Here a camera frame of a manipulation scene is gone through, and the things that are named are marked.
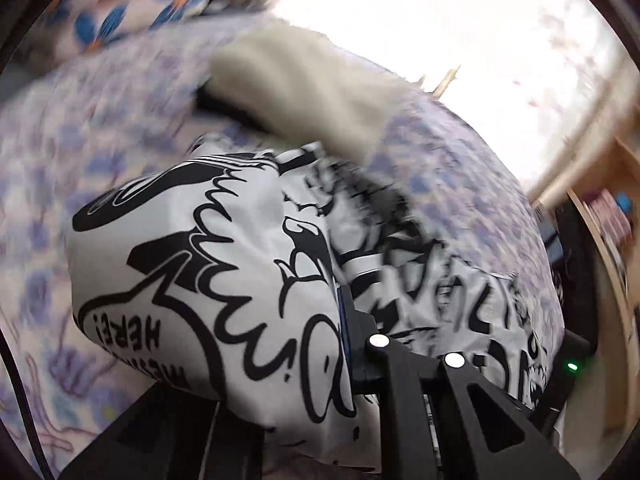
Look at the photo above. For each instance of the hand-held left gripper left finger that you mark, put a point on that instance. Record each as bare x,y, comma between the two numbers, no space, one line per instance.
165,440

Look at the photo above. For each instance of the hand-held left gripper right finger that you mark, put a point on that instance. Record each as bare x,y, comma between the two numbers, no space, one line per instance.
343,312

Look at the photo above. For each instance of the white black lettered jacket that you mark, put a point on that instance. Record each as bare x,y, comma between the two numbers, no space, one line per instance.
225,260

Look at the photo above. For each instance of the wooden shelf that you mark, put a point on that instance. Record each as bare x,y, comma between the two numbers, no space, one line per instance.
616,270

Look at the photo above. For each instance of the black case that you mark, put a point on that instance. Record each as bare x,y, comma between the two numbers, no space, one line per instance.
567,247

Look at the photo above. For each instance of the stack of pink boxes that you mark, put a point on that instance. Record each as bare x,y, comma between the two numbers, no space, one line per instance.
607,215

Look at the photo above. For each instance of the small blue box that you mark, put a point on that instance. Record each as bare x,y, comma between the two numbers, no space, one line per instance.
624,204

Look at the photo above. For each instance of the cream fleece folded garment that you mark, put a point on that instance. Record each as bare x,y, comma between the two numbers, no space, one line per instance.
310,90

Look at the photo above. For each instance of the white leaf print curtain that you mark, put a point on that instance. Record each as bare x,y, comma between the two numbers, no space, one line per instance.
575,60

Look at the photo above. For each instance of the purple floral bedspread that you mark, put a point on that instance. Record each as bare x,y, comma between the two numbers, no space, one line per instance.
75,160

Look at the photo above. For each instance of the blue flower print pillow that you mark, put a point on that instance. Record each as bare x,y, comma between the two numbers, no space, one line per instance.
100,25

